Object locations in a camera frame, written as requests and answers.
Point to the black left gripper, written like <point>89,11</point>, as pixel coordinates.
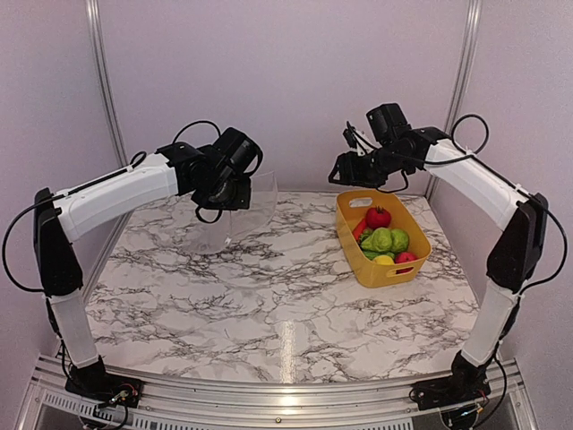
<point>242,200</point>

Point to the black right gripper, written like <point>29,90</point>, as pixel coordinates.
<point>350,171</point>

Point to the clear zip top bag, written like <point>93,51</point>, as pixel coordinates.
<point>236,225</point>

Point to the red toy tomato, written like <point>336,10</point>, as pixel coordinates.
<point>377,217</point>

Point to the light green toy cabbage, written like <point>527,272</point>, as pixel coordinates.
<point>379,241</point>

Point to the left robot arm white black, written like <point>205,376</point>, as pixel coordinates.
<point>64,217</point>

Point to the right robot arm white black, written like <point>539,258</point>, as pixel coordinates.
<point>519,216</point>

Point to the yellow plastic basket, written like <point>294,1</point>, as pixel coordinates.
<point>351,209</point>

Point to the red toy chili pepper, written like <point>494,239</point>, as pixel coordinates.
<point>359,229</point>

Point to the green toy cucumber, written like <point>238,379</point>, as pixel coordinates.
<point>370,254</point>

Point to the green toy apple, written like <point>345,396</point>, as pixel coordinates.
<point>400,240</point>

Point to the yellow toy pepper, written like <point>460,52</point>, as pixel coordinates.
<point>384,260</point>

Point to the red toy apple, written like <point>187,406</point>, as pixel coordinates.
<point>405,257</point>

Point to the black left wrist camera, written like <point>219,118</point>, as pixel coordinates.
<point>237,151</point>

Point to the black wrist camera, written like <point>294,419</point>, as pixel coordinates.
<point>388,123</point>
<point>237,151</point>

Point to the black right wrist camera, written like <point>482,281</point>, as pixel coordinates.
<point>388,123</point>

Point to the left aluminium frame post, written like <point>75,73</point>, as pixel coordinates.
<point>105,88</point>

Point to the aluminium frame post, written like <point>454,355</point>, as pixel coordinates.
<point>466,60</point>
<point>105,88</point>

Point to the right aluminium frame post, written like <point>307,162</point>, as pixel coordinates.
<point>466,60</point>

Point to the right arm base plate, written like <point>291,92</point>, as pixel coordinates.
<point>442,392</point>

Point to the front aluminium rail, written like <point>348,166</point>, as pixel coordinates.
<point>172,402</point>

